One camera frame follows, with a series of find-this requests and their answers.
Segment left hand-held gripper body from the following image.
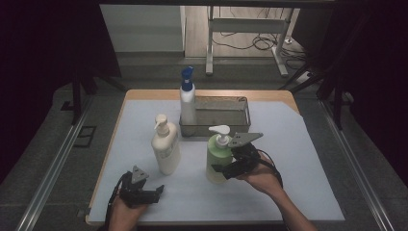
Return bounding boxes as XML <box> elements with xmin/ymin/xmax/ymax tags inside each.
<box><xmin>118</xmin><ymin>165</ymin><xmax>152</xmax><ymax>209</ymax></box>

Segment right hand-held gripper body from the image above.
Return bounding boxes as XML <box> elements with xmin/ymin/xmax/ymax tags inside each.
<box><xmin>228</xmin><ymin>132</ymin><xmax>265</xmax><ymax>176</ymax></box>

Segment pale green pump bottle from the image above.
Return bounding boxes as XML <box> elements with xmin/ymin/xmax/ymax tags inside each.
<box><xmin>205</xmin><ymin>124</ymin><xmax>234</xmax><ymax>185</ymax></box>

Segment metal wire basket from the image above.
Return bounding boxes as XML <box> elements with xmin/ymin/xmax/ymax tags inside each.
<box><xmin>178</xmin><ymin>95</ymin><xmax>252</xmax><ymax>139</ymax></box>

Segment cream pump bottle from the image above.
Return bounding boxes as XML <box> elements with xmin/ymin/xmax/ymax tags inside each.
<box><xmin>151</xmin><ymin>114</ymin><xmax>182</xmax><ymax>176</ymax></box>

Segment white spray bottle blue head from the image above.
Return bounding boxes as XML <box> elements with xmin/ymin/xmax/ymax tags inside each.
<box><xmin>179</xmin><ymin>65</ymin><xmax>197</xmax><ymax>127</ymax></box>

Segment person's left hand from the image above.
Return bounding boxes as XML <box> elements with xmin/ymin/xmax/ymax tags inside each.
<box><xmin>109</xmin><ymin>195</ymin><xmax>148</xmax><ymax>226</ymax></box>

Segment person's right hand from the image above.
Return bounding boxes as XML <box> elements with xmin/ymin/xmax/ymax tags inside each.
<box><xmin>238</xmin><ymin>152</ymin><xmax>284</xmax><ymax>197</ymax></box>

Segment white table cover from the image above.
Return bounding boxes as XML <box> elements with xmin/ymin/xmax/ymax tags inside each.
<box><xmin>88</xmin><ymin>99</ymin><xmax>345</xmax><ymax>224</ymax></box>

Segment black metal stand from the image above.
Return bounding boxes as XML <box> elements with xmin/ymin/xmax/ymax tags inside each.
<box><xmin>278</xmin><ymin>62</ymin><xmax>354</xmax><ymax>131</ymax></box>
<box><xmin>60</xmin><ymin>62</ymin><xmax>127</xmax><ymax>127</ymax></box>

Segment white panel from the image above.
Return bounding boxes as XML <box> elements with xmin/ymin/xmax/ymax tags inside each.
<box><xmin>99</xmin><ymin>4</ymin><xmax>187</xmax><ymax>54</ymax></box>

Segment dark curtain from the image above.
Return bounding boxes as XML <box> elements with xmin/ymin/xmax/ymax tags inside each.
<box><xmin>293</xmin><ymin>6</ymin><xmax>408</xmax><ymax>178</ymax></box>
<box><xmin>0</xmin><ymin>0</ymin><xmax>121</xmax><ymax>185</ymax></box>

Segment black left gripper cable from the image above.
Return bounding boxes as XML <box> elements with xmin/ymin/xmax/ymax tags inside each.
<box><xmin>105</xmin><ymin>173</ymin><xmax>130</xmax><ymax>227</ymax></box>

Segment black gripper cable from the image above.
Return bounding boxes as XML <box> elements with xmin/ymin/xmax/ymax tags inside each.
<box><xmin>256</xmin><ymin>148</ymin><xmax>285</xmax><ymax>190</ymax></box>
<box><xmin>105</xmin><ymin>173</ymin><xmax>130</xmax><ymax>227</ymax></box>

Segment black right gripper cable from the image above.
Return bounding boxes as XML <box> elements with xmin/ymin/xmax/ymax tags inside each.
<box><xmin>256</xmin><ymin>148</ymin><xmax>285</xmax><ymax>190</ymax></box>

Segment aluminium rail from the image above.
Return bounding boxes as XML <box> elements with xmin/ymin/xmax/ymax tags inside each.
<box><xmin>319</xmin><ymin>99</ymin><xmax>396</xmax><ymax>231</ymax></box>
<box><xmin>15</xmin><ymin>95</ymin><xmax>94</xmax><ymax>231</ymax></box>

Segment black floor cables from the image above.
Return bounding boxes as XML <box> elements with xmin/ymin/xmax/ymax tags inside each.
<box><xmin>212</xmin><ymin>8</ymin><xmax>307</xmax><ymax>64</ymax></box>

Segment white metal stand frame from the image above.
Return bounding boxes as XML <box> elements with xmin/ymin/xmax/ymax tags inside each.
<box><xmin>205</xmin><ymin>6</ymin><xmax>294</xmax><ymax>78</ymax></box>

